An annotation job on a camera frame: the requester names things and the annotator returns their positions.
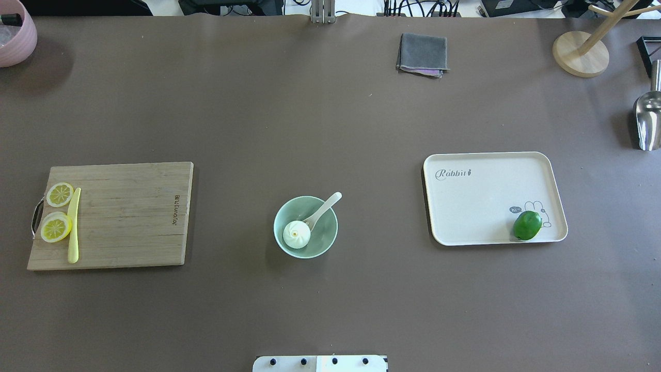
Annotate white ceramic spoon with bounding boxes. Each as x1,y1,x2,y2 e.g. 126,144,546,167
304,192,342,231

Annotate white steamed bun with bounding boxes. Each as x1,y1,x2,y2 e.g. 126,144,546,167
282,221,311,250

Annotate light green bowl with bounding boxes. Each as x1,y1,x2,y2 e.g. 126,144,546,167
273,196,338,259

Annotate pink bowl with ice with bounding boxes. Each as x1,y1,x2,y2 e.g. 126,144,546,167
1,1,38,68

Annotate cream rabbit tray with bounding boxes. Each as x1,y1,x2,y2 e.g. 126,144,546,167
422,151,568,246

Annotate grey folded cloth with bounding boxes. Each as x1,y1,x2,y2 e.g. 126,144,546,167
395,33,449,78

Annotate green lime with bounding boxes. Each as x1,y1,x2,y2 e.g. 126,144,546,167
513,210,543,241

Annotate bamboo cutting board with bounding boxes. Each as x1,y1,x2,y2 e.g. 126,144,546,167
27,162,194,271

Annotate yellow plastic knife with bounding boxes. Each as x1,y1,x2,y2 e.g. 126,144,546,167
68,188,81,264

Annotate stacked lemon slices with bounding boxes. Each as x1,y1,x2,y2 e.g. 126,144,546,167
40,211,73,243

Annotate wooden mug stand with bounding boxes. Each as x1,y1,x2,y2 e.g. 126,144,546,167
552,1,660,78

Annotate silver metal scoop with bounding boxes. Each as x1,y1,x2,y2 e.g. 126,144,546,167
634,60,660,151

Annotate black glass rack tray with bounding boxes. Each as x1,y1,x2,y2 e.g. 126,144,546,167
636,36,661,78

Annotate aluminium frame post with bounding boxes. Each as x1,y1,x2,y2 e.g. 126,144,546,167
310,0,336,24

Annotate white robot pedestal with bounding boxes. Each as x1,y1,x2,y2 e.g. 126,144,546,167
252,354,389,371

